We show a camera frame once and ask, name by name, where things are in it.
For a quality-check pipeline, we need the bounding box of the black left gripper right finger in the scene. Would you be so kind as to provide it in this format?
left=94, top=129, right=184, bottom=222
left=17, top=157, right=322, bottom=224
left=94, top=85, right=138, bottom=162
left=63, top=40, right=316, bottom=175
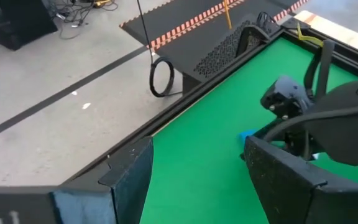
left=243, top=135, right=358, bottom=224

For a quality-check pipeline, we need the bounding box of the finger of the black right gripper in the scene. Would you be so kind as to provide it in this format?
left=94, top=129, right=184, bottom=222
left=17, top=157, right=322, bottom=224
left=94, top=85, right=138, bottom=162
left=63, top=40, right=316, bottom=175
left=287, top=129, right=312, bottom=159

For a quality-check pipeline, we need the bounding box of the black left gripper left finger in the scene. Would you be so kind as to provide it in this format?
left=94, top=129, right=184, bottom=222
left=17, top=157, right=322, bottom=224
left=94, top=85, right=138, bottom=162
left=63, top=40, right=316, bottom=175
left=51, top=136, right=154, bottom=224

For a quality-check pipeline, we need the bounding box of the blue rectangular block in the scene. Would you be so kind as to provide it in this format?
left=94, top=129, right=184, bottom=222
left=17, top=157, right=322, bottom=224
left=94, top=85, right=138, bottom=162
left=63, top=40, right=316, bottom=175
left=237, top=129, right=258, bottom=147

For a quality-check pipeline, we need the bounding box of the wooden table side board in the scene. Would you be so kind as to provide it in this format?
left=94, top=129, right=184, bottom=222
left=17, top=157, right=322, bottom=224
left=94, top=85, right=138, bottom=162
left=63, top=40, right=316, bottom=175
left=293, top=10, right=358, bottom=59

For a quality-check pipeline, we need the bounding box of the black perforated computer tower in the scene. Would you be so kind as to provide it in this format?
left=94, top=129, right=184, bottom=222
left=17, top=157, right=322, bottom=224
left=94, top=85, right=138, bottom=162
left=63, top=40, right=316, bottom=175
left=181, top=12, right=284, bottom=96

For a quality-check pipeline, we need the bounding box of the black striped floor mat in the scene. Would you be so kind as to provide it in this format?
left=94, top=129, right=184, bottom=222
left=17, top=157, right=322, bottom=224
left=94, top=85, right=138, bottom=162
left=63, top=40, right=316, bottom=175
left=119, top=0, right=241, bottom=52
left=152, top=0, right=311, bottom=77

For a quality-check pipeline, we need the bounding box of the black computer case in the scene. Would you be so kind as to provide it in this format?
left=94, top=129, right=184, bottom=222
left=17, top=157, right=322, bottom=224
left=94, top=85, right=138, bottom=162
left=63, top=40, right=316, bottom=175
left=0, top=0, right=58, bottom=51

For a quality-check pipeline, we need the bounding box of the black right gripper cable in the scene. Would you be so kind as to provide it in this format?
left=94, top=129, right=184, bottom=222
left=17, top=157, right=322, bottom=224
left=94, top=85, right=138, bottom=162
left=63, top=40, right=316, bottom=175
left=303, top=39, right=336, bottom=101
left=262, top=101, right=358, bottom=144

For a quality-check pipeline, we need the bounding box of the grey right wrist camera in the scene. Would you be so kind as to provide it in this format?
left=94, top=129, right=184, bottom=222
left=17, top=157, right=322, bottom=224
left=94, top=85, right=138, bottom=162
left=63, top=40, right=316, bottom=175
left=260, top=75, right=314, bottom=121

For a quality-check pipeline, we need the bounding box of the yellow cable tie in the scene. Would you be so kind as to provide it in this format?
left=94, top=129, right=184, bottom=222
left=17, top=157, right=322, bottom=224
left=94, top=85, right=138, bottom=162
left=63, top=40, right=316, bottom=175
left=296, top=23, right=325, bottom=48

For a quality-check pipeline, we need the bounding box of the black cable with coil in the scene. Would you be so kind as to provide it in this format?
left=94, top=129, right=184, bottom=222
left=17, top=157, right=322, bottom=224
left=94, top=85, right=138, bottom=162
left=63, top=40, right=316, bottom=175
left=135, top=0, right=176, bottom=98

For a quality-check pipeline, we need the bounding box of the yellow hanging cable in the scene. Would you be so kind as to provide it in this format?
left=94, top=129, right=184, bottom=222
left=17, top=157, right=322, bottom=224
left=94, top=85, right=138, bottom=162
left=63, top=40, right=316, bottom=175
left=221, top=0, right=232, bottom=30

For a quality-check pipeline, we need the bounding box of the tangle of floor cables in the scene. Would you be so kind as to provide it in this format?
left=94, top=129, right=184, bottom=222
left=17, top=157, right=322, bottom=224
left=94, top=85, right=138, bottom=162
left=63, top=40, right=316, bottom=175
left=42, top=0, right=119, bottom=40

